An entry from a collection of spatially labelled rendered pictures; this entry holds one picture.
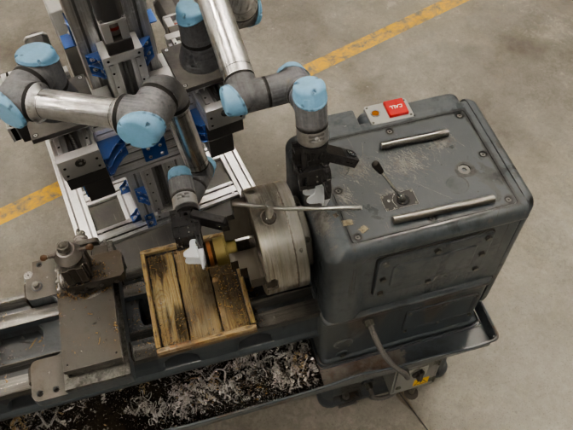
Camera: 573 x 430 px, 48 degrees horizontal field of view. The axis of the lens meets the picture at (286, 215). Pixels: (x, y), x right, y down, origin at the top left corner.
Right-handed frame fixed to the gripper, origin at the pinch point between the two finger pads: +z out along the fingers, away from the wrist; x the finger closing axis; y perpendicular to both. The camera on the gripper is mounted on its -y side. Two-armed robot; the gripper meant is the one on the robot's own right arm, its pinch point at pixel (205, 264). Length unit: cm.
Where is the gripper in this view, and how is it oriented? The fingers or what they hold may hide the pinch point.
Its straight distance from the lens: 183.6
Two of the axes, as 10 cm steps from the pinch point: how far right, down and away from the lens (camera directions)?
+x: -0.3, -5.6, -8.3
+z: 2.5, 8.0, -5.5
